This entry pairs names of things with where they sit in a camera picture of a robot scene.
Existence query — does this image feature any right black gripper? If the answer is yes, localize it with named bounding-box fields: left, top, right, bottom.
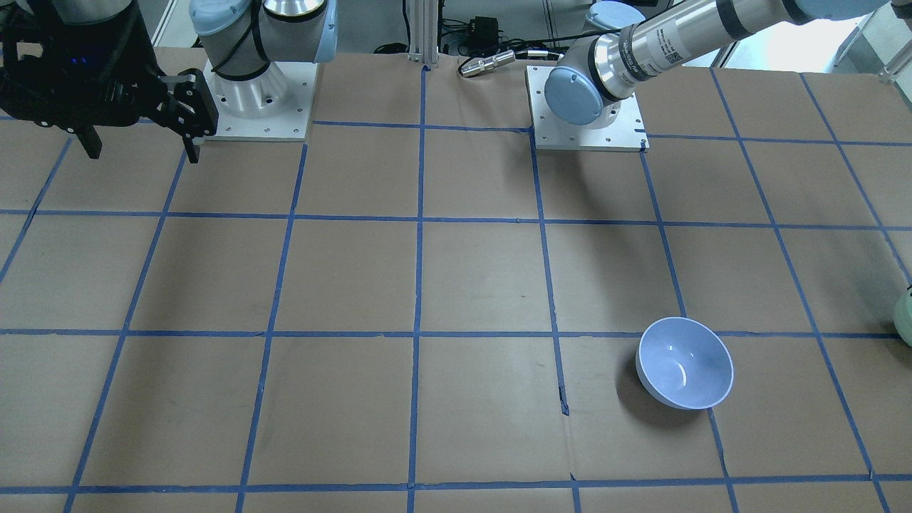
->
left=2, top=7, right=219, bottom=165

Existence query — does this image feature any green bowl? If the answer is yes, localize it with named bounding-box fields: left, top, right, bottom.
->
left=892, top=284, right=912, bottom=347

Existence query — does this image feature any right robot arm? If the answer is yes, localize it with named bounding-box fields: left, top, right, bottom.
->
left=2, top=1, right=338, bottom=163

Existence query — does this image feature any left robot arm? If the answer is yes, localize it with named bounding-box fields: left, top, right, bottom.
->
left=541, top=1, right=882, bottom=126

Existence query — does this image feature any blue bowl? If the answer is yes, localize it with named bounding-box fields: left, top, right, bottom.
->
left=634, top=317, right=734, bottom=411

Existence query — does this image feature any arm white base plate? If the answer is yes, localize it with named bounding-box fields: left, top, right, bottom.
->
left=527, top=66, right=649, bottom=152
left=203, top=61, right=321, bottom=143

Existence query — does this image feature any aluminium frame post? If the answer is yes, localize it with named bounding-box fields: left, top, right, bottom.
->
left=402, top=1, right=442, bottom=69

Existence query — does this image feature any silver cable connector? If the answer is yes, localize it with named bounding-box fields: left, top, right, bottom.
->
left=458, top=50, right=516, bottom=78

